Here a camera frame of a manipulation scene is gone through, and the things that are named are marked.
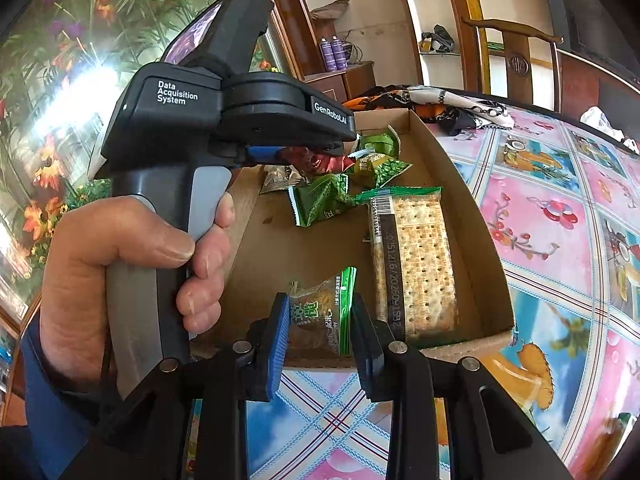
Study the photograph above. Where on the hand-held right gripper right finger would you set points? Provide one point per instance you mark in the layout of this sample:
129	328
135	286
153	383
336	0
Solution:
362	340

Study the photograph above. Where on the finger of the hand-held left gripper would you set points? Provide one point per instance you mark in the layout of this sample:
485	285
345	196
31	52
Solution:
265	153

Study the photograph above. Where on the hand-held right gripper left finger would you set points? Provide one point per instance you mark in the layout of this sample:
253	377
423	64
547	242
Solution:
277	340

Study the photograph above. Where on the silver foil snack packet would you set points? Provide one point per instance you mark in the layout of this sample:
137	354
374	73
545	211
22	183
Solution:
277	177

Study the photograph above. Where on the green brown snack packet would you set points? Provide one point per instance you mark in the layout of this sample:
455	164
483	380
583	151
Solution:
320	310

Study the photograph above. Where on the dark red snack packet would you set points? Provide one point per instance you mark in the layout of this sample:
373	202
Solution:
330	162

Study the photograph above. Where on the light green snack packet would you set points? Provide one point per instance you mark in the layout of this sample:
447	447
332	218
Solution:
320	200

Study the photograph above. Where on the cardboard box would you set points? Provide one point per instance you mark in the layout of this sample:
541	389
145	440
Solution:
260	260

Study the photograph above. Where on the clear cracker packet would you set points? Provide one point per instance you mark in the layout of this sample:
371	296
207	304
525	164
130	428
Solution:
415	260

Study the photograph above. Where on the dark green snack packet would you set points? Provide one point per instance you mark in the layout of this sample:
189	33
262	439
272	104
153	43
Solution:
380	142

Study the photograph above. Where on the green patterned snack packet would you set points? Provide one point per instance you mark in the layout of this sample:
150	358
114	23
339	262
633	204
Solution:
385	167

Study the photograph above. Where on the person's left forearm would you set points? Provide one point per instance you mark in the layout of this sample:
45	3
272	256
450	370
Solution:
50	410

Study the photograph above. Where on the person's left hand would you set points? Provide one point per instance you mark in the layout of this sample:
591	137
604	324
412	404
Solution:
90	270

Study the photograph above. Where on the brown paper bag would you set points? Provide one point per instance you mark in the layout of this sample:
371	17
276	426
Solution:
330	10

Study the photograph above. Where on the orange black patterned scarf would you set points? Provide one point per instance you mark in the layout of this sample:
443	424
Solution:
450	105

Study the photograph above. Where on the dark grey cloth bundle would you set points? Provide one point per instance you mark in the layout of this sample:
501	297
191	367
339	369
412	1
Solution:
439	40

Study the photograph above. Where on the wooden chair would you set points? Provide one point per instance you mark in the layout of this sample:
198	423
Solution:
520	65

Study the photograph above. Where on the white plastic bag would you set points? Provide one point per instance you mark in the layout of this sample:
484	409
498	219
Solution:
600	120

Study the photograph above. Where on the black television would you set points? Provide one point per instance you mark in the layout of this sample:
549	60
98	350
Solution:
600	20

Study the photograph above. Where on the floral wall mural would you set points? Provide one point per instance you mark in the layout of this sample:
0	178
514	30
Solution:
60	110

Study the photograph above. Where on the wooden door frame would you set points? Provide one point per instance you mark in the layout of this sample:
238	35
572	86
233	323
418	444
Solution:
462	20

